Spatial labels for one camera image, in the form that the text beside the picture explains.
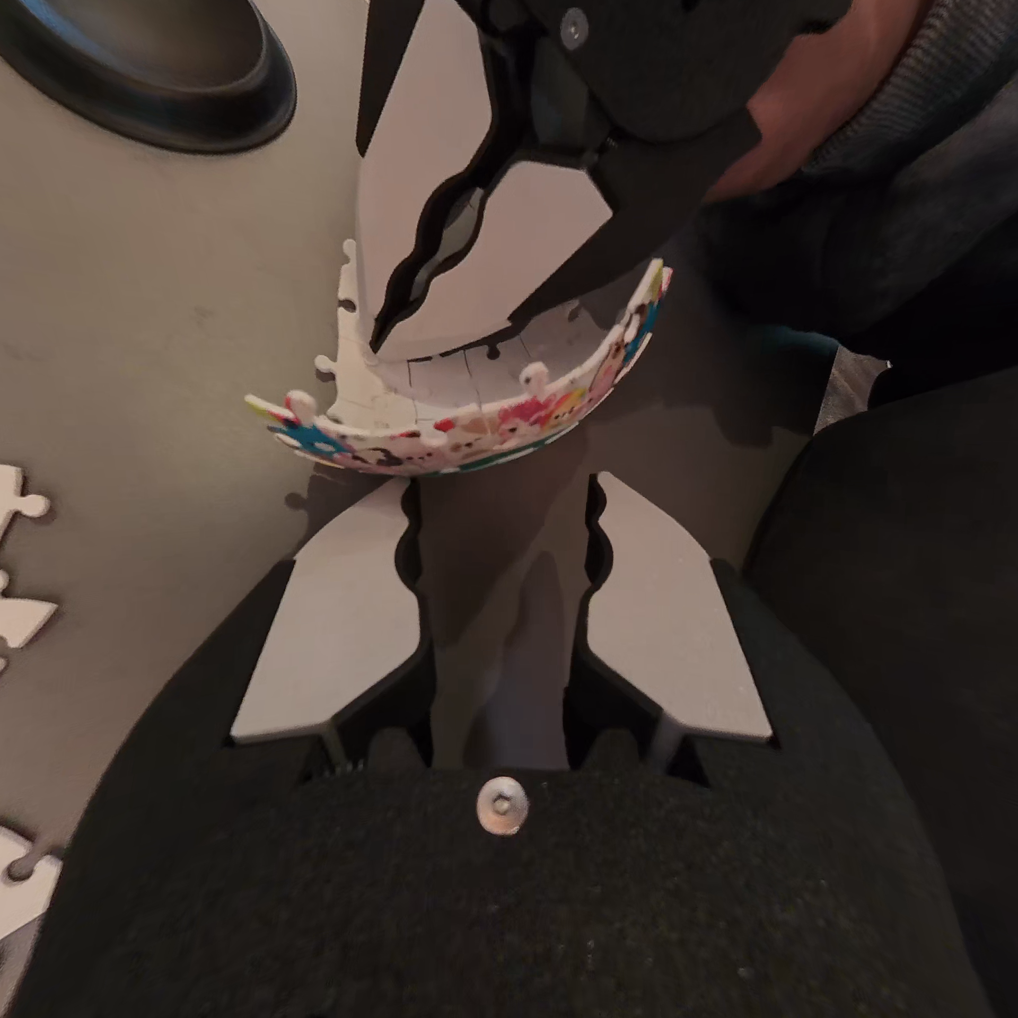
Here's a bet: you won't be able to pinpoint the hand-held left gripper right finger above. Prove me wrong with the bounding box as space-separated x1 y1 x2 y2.
566 472 774 771

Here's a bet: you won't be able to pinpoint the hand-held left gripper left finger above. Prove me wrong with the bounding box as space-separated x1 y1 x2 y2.
229 478 437 769

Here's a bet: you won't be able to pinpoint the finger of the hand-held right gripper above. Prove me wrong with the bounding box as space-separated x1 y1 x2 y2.
370 153 616 357
353 0 501 359

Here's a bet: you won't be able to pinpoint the assembled curved puzzle ball section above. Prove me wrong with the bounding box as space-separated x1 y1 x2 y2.
244 239 675 477

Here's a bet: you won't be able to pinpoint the black round puzzle stand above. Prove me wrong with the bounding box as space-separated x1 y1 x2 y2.
0 0 297 154

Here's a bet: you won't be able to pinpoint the pile of white puzzle pieces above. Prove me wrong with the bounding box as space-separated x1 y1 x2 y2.
0 466 64 939

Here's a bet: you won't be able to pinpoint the person's right hand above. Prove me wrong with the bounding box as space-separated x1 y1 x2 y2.
699 0 935 205

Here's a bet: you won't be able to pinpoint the person's dark trousers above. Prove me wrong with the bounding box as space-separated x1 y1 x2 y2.
743 367 1018 1018

